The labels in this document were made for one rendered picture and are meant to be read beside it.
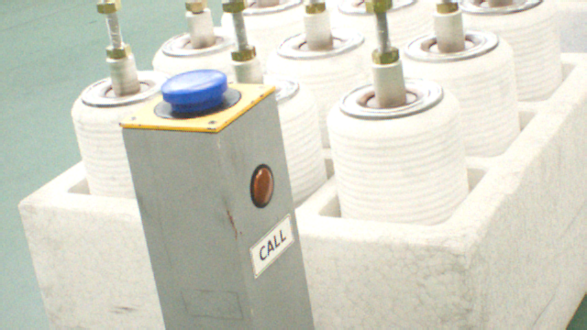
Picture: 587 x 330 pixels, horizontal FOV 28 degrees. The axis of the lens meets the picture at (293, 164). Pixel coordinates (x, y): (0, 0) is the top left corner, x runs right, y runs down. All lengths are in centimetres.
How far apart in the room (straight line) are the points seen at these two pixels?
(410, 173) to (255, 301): 17
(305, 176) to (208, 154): 23
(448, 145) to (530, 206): 11
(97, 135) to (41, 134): 76
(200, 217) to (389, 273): 17
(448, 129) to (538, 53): 22
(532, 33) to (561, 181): 13
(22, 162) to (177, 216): 92
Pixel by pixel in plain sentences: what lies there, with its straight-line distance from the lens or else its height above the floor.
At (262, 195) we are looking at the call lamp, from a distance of 72.
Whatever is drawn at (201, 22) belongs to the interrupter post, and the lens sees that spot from 106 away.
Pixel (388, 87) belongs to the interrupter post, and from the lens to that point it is 85.
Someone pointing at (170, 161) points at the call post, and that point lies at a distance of 71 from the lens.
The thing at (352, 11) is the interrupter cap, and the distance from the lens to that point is 109.
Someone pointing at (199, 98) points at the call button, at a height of 32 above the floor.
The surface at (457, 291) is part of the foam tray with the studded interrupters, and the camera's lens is 82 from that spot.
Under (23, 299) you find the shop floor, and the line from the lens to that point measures 125.
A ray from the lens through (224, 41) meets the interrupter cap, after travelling 106.
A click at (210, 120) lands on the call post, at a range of 69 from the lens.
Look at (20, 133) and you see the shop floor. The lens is 174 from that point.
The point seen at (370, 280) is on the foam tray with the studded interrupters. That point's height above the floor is 15.
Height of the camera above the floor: 54
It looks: 22 degrees down
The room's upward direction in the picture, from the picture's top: 9 degrees counter-clockwise
